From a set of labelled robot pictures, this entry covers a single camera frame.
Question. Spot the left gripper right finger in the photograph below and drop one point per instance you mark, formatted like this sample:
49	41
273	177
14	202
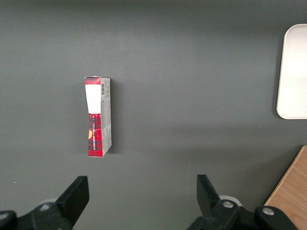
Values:
211	201

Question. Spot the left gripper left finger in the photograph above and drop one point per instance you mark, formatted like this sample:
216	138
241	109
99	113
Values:
69	201

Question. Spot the beige rectangular tray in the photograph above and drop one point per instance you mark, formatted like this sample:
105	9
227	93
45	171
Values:
293	72

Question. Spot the wooden drawer cabinet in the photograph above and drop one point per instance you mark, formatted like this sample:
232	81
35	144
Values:
291	194

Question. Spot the red plaid carton box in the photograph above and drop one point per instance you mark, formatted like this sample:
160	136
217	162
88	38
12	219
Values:
97	119

